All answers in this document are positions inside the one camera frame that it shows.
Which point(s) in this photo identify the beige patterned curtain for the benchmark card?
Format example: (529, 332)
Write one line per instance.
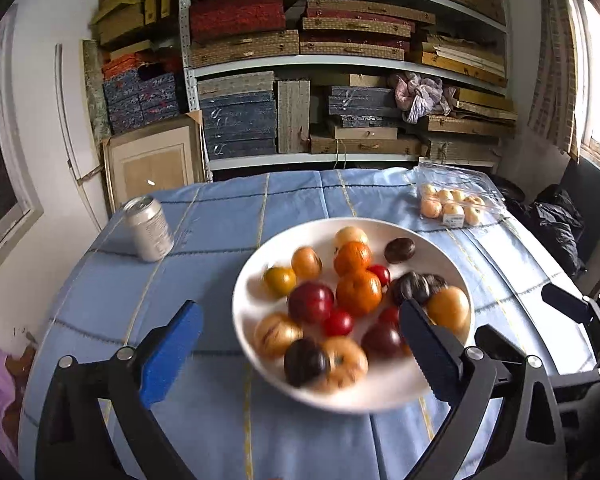
(555, 85)

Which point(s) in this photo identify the stack of yellow-brown boxes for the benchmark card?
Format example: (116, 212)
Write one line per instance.
(125, 25)

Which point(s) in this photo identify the dark red plum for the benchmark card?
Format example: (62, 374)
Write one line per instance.
(310, 302)
(382, 340)

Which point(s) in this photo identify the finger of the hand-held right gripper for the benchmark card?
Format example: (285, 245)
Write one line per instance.
(565, 302)
(580, 379)

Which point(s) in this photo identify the green marbled panel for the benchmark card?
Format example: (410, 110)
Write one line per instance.
(94, 90)

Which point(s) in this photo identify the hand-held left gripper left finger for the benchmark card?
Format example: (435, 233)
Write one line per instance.
(172, 350)

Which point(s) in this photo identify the white drink can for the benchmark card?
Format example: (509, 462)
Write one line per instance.
(150, 232)

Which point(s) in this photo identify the pink crumpled cloth bag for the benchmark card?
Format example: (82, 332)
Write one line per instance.
(420, 97)

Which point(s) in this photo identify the clear plastic fruit box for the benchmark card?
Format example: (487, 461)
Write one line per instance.
(485, 182)

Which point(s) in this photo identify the stack of woven tan boxes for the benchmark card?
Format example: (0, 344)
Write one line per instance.
(245, 47)

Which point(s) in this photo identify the yellow-green tomato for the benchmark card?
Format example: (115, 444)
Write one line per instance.
(279, 281)

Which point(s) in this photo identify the stack of blue floral boxes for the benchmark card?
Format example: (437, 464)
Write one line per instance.
(140, 102)

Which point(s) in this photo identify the orange mandarin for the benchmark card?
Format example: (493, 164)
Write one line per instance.
(358, 294)
(353, 259)

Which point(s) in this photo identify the cluster of small tan fruits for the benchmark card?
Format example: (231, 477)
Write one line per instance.
(430, 207)

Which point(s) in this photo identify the stack of grey-blue boxes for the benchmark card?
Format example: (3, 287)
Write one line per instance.
(237, 125)
(360, 102)

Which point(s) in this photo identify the dark clothing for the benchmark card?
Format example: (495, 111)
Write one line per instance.
(555, 225)

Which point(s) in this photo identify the pale grey upright boxes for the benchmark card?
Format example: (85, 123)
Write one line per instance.
(294, 115)

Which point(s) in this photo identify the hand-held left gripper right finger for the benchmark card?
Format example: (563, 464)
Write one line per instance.
(430, 350)

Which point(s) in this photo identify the plain yellow pepino melon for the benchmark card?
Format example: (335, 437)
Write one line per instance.
(450, 310)

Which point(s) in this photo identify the smooth orange tomato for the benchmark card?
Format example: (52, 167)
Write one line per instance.
(306, 263)

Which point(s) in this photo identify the striped yellow pepino melon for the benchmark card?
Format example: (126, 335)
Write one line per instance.
(277, 336)
(342, 365)

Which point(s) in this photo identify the small tan fruit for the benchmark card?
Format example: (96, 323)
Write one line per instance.
(352, 236)

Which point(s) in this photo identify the white plate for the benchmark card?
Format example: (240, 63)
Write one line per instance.
(380, 390)

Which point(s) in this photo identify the wooden picture frame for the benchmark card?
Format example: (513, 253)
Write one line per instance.
(155, 160)

